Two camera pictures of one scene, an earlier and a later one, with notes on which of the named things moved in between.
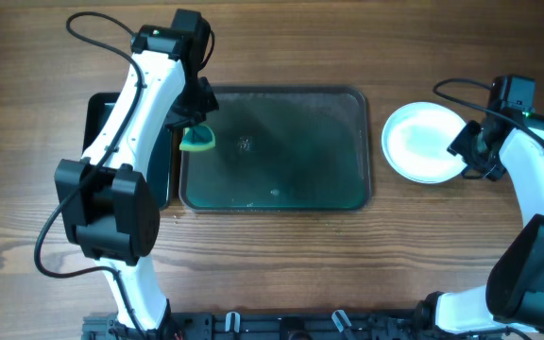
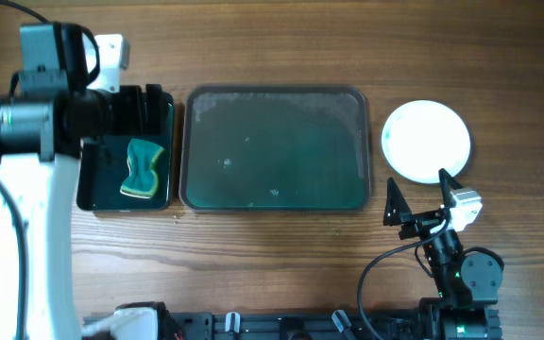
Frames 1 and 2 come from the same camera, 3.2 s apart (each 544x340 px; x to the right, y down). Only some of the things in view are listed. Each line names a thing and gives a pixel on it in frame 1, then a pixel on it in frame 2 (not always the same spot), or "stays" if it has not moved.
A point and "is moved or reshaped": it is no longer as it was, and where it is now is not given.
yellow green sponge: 197,138 is moved or reshaped
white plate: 416,139 stays
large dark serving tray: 282,148 stays
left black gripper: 196,105 → 127,110
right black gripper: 476,148 → 424,225
